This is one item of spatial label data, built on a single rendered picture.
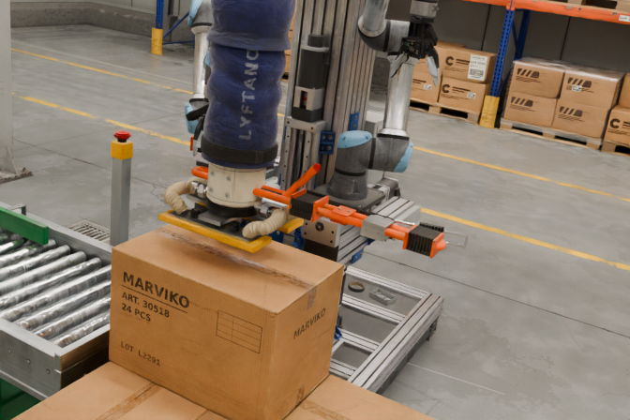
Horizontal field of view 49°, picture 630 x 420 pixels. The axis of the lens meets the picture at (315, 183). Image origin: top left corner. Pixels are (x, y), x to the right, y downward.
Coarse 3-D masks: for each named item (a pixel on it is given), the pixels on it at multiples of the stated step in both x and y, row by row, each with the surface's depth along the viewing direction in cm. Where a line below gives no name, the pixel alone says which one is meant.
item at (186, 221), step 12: (168, 216) 206; (180, 216) 206; (192, 216) 205; (192, 228) 201; (204, 228) 200; (216, 228) 200; (228, 228) 201; (240, 228) 202; (228, 240) 196; (240, 240) 195; (252, 240) 196; (264, 240) 198; (252, 252) 193
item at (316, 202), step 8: (296, 192) 197; (304, 192) 201; (312, 192) 201; (296, 200) 193; (304, 200) 196; (312, 200) 197; (320, 200) 194; (328, 200) 199; (296, 208) 195; (304, 208) 194; (312, 208) 193; (296, 216) 195; (304, 216) 193; (312, 216) 193; (320, 216) 196
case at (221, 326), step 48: (144, 240) 218; (192, 240) 223; (144, 288) 208; (192, 288) 198; (240, 288) 196; (288, 288) 199; (336, 288) 218; (144, 336) 213; (192, 336) 203; (240, 336) 194; (288, 336) 195; (192, 384) 207; (240, 384) 198; (288, 384) 204
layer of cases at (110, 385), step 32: (96, 384) 211; (128, 384) 213; (320, 384) 225; (352, 384) 227; (32, 416) 194; (64, 416) 196; (96, 416) 198; (128, 416) 199; (160, 416) 201; (192, 416) 203; (288, 416) 208; (320, 416) 209; (352, 416) 211; (384, 416) 213; (416, 416) 215
